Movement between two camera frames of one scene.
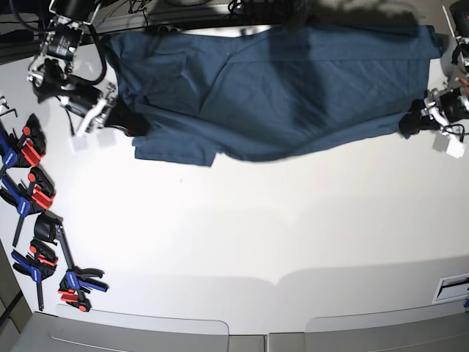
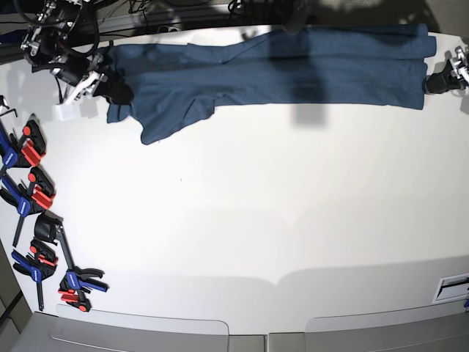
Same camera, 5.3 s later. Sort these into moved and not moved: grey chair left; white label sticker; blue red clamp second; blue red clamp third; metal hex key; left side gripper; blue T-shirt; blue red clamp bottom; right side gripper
Moved: left side gripper; blue T-shirt; right side gripper
Not moved: metal hex key; white label sticker; grey chair left; blue red clamp bottom; blue red clamp third; blue red clamp second
